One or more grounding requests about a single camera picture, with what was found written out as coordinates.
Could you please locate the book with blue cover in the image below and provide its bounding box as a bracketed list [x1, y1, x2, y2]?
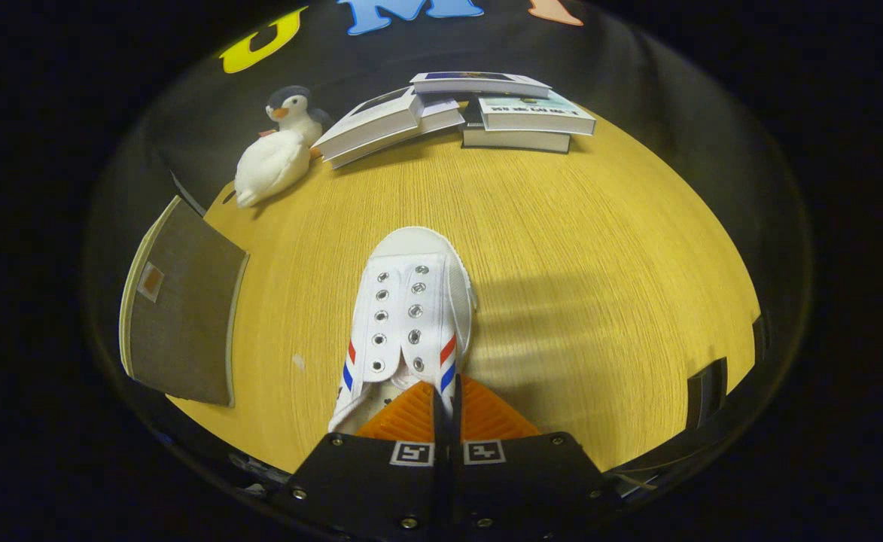
[410, 72, 553, 99]

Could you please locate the white striped canvas shoe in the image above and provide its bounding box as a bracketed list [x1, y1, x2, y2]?
[328, 227, 478, 435]

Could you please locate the dark cover book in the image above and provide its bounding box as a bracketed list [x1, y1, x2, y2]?
[460, 102, 571, 154]

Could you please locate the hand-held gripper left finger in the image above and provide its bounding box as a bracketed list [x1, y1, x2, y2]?
[279, 380, 451, 542]

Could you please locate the white plush toy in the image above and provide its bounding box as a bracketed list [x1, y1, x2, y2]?
[234, 129, 314, 209]

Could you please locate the grey fabric storage box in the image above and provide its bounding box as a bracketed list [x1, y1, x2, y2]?
[119, 196, 250, 408]

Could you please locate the book with teal cover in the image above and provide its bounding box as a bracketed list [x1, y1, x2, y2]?
[479, 92, 597, 136]

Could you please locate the penguin plush toy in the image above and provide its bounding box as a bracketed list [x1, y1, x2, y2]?
[258, 85, 334, 148]

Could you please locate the lavender cover book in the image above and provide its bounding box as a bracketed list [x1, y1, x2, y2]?
[327, 94, 466, 169]

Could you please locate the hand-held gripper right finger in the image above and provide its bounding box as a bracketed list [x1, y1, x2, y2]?
[450, 374, 630, 542]

